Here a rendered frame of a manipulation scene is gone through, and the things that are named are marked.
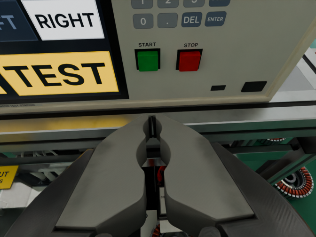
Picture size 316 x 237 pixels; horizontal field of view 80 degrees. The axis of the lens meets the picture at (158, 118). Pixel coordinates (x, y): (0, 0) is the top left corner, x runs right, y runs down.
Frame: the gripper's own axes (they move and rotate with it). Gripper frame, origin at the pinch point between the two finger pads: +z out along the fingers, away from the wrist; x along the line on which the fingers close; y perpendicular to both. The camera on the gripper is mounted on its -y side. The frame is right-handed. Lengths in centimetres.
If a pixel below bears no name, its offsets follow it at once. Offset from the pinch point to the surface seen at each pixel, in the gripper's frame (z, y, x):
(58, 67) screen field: 6.8, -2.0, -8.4
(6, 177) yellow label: 6.3, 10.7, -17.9
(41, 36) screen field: 5.6, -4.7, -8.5
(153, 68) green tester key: 6.4, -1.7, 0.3
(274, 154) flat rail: 9.9, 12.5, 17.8
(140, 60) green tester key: 6.0, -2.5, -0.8
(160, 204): 14.3, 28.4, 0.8
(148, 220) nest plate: 16.6, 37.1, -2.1
